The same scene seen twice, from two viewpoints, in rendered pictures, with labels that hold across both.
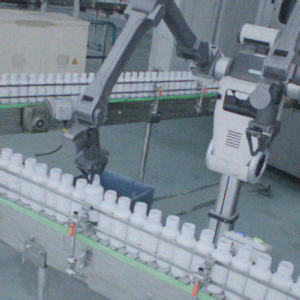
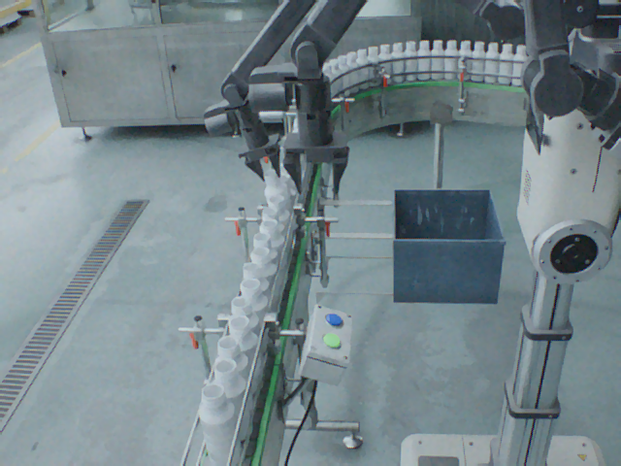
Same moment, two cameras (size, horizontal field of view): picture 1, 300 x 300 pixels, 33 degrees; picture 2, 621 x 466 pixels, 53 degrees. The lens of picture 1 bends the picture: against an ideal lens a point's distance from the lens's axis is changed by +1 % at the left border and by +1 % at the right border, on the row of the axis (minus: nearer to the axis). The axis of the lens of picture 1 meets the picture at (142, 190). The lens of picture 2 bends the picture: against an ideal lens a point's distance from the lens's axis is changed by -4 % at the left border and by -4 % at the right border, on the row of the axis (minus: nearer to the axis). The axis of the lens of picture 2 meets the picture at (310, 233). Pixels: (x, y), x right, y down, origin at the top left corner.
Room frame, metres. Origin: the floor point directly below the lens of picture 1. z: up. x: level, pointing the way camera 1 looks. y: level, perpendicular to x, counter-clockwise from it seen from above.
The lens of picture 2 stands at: (1.06, -1.23, 1.90)
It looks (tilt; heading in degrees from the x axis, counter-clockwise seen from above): 31 degrees down; 69
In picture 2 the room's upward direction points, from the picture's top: 4 degrees counter-clockwise
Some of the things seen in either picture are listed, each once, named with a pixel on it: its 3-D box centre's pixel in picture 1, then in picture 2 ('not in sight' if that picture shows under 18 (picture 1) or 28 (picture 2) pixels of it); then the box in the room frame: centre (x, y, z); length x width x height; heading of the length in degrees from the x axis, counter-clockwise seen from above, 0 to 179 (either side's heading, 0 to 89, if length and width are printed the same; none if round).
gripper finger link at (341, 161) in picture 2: (262, 137); (327, 168); (1.45, -0.33, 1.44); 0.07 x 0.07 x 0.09; 60
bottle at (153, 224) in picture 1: (151, 235); (265, 267); (1.41, -0.05, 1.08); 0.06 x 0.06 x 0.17
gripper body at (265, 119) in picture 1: (266, 115); (314, 129); (1.44, -0.32, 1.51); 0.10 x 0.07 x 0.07; 150
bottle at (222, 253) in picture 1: (219, 265); (245, 334); (1.29, -0.26, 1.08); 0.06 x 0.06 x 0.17
